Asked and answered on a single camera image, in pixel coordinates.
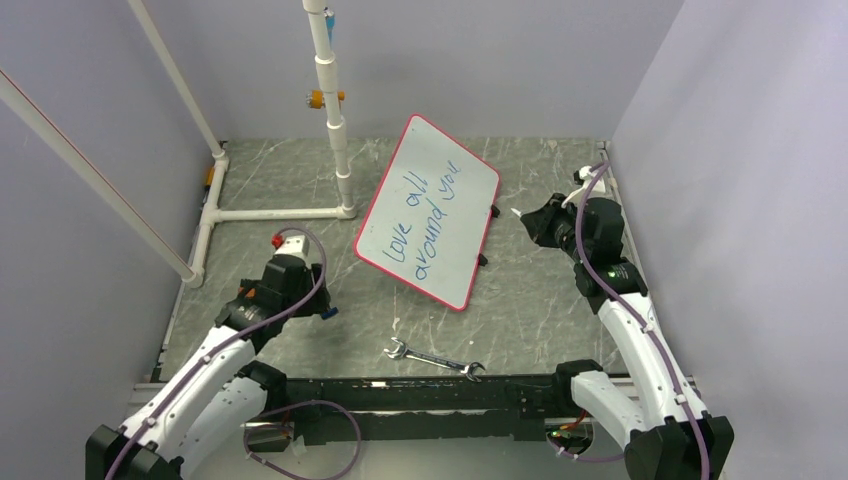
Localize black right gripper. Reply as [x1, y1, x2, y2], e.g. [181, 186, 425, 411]
[522, 192, 591, 263]

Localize diagonal white pipe red stripe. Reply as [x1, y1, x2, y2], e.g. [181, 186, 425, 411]
[1, 70, 202, 287]

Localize aluminium extrusion frame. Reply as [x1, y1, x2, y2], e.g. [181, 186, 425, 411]
[596, 140, 704, 399]

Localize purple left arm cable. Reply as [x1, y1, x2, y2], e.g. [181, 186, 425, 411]
[102, 227, 364, 480]

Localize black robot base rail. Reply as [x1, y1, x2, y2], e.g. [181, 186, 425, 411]
[221, 370, 617, 445]

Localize pink-framed whiteboard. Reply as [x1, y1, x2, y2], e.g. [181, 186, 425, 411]
[353, 114, 501, 311]

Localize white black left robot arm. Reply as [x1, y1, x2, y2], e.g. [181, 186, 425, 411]
[84, 250, 337, 479]

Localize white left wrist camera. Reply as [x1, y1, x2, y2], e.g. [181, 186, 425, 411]
[271, 233, 311, 262]

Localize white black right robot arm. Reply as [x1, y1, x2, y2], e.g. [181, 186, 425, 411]
[519, 193, 735, 479]

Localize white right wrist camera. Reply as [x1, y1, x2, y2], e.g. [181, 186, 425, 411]
[561, 164, 608, 208]

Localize silver double open-end wrench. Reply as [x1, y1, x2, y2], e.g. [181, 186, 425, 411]
[383, 337, 486, 382]

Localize orange pipe valve fitting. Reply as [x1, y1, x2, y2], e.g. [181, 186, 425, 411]
[305, 90, 346, 109]

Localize white PVC pipe frame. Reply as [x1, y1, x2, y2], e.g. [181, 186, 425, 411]
[128, 1, 357, 287]

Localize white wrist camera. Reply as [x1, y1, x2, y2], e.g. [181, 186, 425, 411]
[271, 233, 311, 262]
[561, 164, 608, 208]

